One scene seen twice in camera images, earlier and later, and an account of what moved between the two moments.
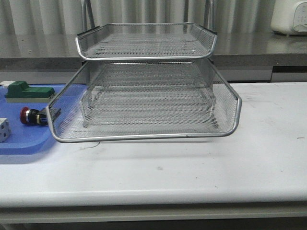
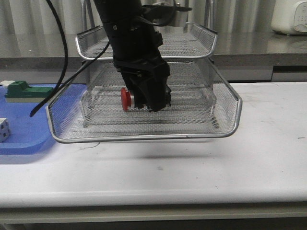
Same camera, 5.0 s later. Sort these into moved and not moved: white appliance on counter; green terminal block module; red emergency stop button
Moved: red emergency stop button
Not moved: white appliance on counter; green terminal block module
